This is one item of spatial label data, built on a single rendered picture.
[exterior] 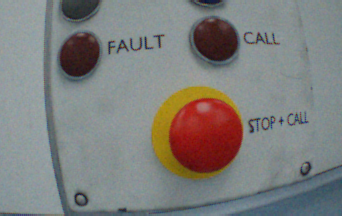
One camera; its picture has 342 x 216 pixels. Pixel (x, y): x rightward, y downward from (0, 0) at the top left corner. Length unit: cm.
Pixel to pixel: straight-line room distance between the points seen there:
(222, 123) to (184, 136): 2
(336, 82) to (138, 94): 459
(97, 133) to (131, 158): 2
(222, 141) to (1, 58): 385
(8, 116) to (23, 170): 35
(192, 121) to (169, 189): 5
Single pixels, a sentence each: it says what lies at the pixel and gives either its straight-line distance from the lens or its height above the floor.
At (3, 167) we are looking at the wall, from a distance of 428.
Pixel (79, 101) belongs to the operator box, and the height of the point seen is 91.
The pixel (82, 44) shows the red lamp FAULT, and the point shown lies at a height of 94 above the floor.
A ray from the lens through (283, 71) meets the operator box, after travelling 47.
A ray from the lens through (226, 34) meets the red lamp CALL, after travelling 45.
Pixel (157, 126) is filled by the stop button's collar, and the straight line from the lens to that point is 45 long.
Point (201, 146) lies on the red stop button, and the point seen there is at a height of 88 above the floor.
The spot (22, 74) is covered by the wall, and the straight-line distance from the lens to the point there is 427.
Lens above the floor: 92
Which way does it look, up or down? 3 degrees down
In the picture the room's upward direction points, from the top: 5 degrees counter-clockwise
